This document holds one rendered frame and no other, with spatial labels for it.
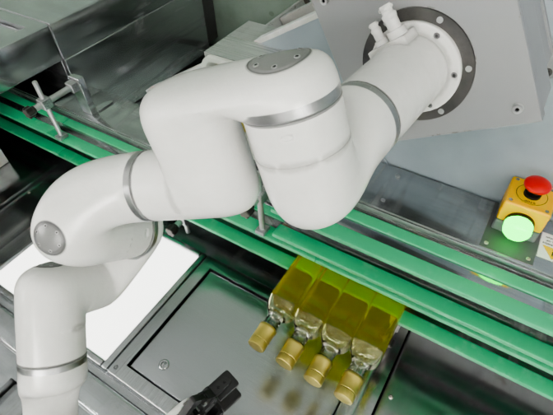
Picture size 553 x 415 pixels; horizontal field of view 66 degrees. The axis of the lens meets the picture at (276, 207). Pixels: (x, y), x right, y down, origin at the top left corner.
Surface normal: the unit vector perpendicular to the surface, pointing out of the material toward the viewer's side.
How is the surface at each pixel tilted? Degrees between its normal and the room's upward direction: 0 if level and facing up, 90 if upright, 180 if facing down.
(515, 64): 4
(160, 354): 90
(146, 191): 33
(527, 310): 90
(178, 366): 90
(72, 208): 53
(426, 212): 90
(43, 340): 64
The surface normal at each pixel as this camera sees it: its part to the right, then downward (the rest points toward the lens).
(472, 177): -0.53, 0.64
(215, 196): 0.13, 0.59
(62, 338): 0.69, 0.01
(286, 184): -0.37, 0.61
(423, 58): 0.41, -0.39
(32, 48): 0.85, 0.37
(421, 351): -0.04, -0.67
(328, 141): 0.50, 0.36
